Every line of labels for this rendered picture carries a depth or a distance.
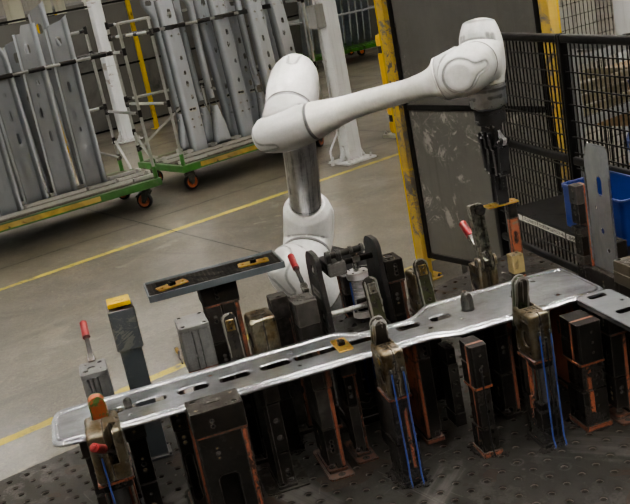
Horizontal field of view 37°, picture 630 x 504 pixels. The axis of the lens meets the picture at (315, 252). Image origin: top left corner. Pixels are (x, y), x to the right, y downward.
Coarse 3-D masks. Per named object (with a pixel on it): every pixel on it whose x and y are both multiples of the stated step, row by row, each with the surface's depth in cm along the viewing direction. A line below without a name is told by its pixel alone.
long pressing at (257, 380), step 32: (544, 288) 244; (576, 288) 239; (416, 320) 239; (448, 320) 235; (480, 320) 231; (512, 320) 230; (288, 352) 235; (352, 352) 227; (160, 384) 230; (192, 384) 227; (224, 384) 223; (256, 384) 220; (64, 416) 223; (128, 416) 216; (160, 416) 214
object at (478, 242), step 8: (472, 208) 251; (480, 208) 248; (472, 216) 251; (480, 216) 252; (472, 224) 251; (480, 224) 253; (472, 232) 253; (480, 232) 253; (480, 240) 253; (488, 240) 252; (480, 248) 252; (488, 248) 253; (480, 256) 252; (488, 256) 254
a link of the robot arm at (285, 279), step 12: (300, 240) 298; (312, 240) 298; (276, 252) 293; (288, 252) 290; (300, 252) 291; (288, 264) 288; (300, 264) 289; (276, 276) 290; (288, 276) 288; (324, 276) 293; (336, 276) 299; (276, 288) 294; (288, 288) 291; (300, 288) 290; (336, 288) 297
